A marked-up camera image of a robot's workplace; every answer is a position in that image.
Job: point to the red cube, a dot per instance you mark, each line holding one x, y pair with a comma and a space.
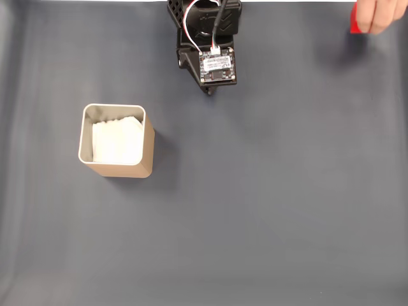
354, 23

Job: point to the white paper in box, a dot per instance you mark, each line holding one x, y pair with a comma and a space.
116, 143

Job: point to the beige square box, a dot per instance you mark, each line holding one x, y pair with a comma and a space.
127, 170

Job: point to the person's hand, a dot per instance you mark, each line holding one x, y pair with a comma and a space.
379, 12

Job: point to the blue-grey table mat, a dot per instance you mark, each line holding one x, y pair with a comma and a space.
255, 191

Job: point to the camera circuit board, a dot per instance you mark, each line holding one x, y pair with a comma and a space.
218, 67

